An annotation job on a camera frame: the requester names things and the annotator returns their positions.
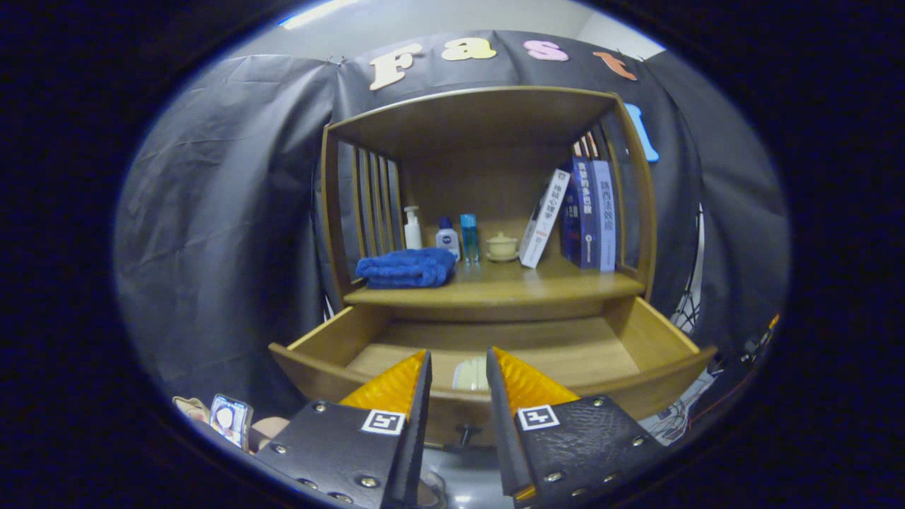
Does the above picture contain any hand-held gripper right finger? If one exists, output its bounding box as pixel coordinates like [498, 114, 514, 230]
[485, 346, 667, 508]

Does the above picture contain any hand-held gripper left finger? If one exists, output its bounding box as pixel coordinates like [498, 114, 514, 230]
[255, 349, 433, 509]

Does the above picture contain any cream dish brush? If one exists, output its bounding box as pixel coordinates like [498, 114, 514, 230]
[451, 356, 490, 392]

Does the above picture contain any wooden drawer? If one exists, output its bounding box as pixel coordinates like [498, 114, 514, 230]
[269, 296, 718, 453]

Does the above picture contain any wooden countertop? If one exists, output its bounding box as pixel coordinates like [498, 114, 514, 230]
[344, 253, 646, 308]

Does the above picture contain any wooden cabinet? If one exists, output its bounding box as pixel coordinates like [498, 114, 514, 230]
[269, 85, 718, 453]

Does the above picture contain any blue folded towel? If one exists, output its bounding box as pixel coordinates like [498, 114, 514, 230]
[355, 247, 457, 289]

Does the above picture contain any cream lidded teacup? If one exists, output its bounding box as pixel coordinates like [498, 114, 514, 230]
[486, 231, 520, 263]

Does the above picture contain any white bottle with blue cap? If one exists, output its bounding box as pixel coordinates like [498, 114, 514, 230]
[435, 216, 462, 262]

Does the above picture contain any clear blue bottle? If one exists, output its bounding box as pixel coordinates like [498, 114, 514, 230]
[460, 213, 481, 264]

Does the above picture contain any white book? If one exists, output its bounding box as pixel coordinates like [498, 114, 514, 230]
[519, 168, 571, 269]

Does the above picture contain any dark blue book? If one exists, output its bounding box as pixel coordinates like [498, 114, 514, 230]
[560, 157, 602, 270]

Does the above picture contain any pale blue book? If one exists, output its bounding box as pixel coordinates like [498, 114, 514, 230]
[592, 160, 617, 273]

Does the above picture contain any black and orange device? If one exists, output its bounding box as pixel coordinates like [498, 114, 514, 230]
[739, 315, 782, 365]

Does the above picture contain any black backdrop cloth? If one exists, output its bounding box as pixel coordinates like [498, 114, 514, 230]
[113, 30, 791, 425]

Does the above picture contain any tangle of cables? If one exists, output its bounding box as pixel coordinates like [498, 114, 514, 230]
[654, 368, 722, 443]

